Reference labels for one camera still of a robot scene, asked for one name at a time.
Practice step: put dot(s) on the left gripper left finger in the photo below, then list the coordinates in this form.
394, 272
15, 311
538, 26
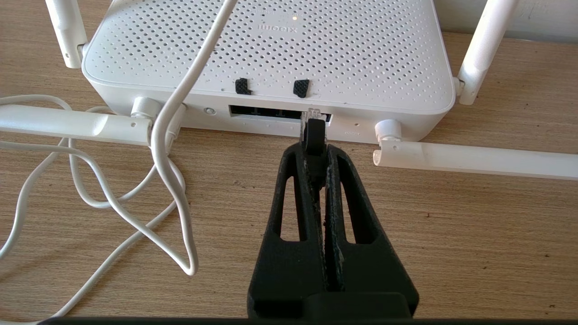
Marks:
289, 271

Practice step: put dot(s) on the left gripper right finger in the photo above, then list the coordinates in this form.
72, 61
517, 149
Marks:
370, 271

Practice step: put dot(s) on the white wifi router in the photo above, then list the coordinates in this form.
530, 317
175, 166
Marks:
316, 54

